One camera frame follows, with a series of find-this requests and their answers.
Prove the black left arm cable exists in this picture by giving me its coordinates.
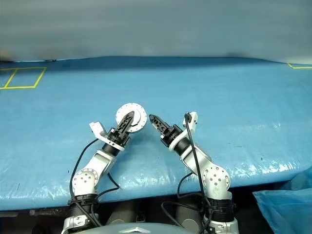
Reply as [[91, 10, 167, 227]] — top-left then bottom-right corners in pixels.
[[69, 138, 120, 227]]

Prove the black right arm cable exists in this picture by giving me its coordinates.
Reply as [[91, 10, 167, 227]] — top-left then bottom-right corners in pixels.
[[161, 112, 213, 230]]

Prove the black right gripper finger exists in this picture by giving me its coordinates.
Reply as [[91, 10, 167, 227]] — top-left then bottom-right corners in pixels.
[[149, 114, 169, 137], [151, 114, 173, 131]]

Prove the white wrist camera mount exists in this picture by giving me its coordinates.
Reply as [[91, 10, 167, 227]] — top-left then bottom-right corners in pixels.
[[89, 121, 123, 151], [168, 111, 197, 152]]

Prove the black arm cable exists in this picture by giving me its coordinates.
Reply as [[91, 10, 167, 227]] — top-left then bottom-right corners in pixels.
[[161, 112, 213, 230], [69, 138, 120, 227]]

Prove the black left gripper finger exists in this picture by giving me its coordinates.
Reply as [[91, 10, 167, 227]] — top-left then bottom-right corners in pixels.
[[116, 111, 134, 133], [119, 111, 137, 136]]

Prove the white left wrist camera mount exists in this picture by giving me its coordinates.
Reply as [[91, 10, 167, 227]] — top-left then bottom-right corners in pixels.
[[89, 121, 123, 151]]

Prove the yellow tape rectangle outline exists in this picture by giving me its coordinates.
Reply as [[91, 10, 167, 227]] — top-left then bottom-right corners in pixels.
[[0, 67, 47, 90]]

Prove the grey robot torso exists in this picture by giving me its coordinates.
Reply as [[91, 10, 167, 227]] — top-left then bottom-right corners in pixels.
[[101, 220, 212, 234]]

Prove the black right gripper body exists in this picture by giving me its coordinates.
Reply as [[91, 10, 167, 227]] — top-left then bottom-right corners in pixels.
[[160, 124, 183, 147]]

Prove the blue table cover sheet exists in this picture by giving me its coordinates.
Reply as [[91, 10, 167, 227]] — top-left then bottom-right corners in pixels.
[[0, 56, 312, 212]]

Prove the yellow tape corner marking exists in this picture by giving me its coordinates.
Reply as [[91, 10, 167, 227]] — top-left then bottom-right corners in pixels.
[[287, 62, 312, 70]]

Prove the light blue plastic sheet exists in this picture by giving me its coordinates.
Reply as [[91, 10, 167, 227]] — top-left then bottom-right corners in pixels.
[[253, 187, 312, 234]]

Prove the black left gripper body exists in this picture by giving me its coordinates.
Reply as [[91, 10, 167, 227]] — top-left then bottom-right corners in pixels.
[[106, 128, 131, 148]]

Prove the silver motor lid circuit board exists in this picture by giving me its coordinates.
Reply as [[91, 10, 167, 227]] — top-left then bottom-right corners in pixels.
[[115, 102, 148, 129]]

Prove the dark rounded shape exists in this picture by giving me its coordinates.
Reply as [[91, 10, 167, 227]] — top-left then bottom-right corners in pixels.
[[175, 201, 208, 227], [106, 199, 140, 226]]

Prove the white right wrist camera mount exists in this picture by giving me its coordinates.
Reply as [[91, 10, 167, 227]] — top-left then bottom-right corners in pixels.
[[168, 111, 197, 152]]

